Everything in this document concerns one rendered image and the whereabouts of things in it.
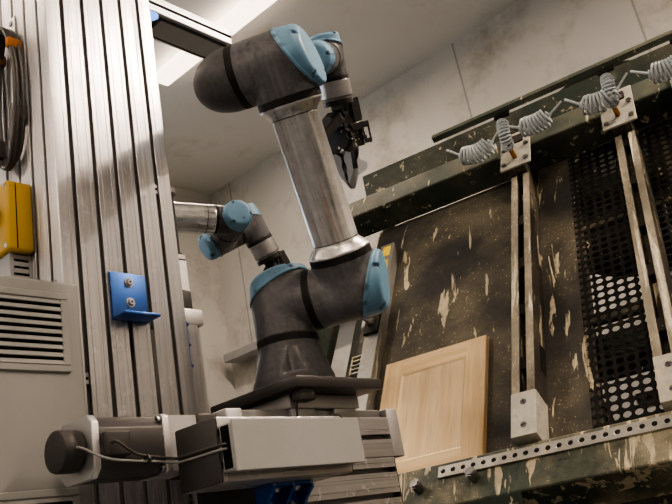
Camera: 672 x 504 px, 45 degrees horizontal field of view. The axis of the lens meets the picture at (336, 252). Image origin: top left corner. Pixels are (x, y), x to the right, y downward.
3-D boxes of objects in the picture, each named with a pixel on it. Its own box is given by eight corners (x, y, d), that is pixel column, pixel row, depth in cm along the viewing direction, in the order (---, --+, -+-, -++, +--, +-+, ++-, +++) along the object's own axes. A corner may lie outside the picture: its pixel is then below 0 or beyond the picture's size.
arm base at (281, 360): (295, 380, 138) (286, 324, 141) (237, 402, 147) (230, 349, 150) (354, 382, 149) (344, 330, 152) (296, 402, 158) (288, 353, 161)
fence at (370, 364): (344, 498, 207) (336, 489, 205) (387, 254, 278) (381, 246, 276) (361, 494, 205) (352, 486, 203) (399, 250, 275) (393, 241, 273)
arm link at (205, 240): (202, 225, 210) (236, 208, 216) (192, 242, 220) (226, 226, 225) (218, 250, 209) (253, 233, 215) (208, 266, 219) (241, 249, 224)
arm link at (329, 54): (288, 86, 178) (300, 85, 189) (336, 69, 175) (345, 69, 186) (276, 51, 177) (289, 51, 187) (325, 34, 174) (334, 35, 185)
